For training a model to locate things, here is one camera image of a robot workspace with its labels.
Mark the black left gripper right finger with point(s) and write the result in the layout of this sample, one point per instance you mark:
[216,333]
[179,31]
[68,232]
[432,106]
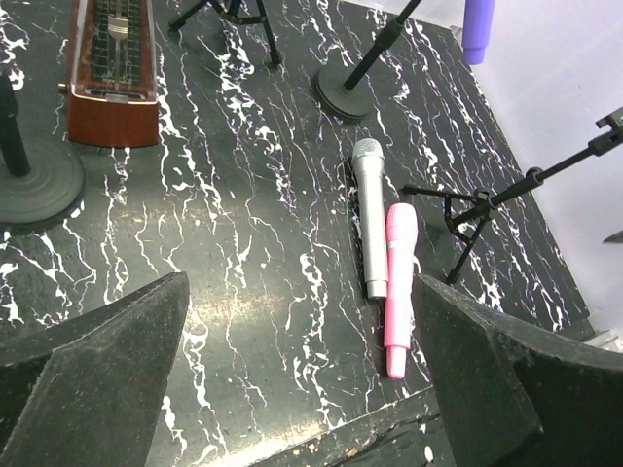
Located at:
[513,394]

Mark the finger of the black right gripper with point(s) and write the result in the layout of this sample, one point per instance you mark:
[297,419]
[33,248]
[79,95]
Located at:
[614,238]

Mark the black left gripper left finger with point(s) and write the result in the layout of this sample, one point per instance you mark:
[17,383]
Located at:
[88,391]

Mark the black round-base stand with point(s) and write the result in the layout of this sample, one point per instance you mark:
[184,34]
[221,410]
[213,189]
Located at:
[42,182]
[338,89]

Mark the purple plastic microphone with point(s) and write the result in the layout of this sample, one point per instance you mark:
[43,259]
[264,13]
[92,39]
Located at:
[476,31]

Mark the silver microphone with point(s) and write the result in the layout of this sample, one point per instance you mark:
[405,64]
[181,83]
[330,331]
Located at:
[368,166]

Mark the small black tripod stand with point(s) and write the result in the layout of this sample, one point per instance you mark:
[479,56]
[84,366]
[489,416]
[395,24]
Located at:
[465,216]

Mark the tall black tripod stand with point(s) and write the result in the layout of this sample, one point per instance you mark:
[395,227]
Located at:
[231,15]

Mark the pink microphone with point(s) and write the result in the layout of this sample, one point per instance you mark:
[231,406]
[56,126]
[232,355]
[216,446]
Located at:
[402,236]

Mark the brown wooden metronome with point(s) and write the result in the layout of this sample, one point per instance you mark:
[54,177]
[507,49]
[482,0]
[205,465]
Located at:
[111,83]

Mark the aluminium table rail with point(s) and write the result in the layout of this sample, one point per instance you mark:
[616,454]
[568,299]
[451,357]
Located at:
[607,340]

